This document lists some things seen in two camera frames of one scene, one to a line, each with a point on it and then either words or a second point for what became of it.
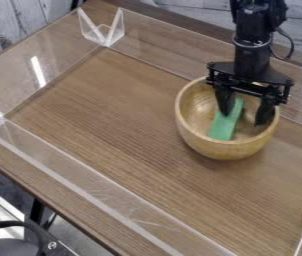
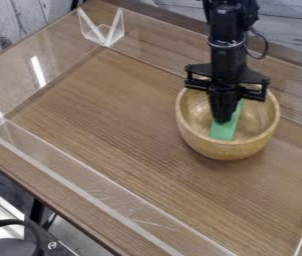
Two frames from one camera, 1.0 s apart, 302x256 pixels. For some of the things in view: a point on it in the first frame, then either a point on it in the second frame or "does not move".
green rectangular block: [223, 124] does not move
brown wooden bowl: [198, 112] does not move
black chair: [39, 242] does not move
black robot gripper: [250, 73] to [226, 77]
